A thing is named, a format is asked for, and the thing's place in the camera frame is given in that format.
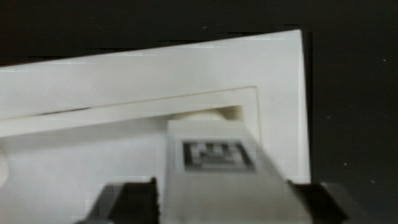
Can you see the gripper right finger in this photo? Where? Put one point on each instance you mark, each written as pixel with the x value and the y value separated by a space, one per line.
pixel 331 207

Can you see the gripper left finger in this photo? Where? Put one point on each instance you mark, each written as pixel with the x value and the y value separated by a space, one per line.
pixel 127 204

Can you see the white U-shaped fence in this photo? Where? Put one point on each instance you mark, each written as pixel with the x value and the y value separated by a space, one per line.
pixel 237 72

